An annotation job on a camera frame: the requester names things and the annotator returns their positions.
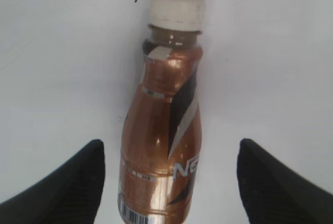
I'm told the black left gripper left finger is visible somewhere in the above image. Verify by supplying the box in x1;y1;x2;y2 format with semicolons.
1;140;106;223

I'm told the brown coffee drink bottle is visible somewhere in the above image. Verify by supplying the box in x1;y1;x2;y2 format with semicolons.
118;0;205;223

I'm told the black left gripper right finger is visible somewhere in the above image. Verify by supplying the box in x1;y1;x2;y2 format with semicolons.
237;139;332;223

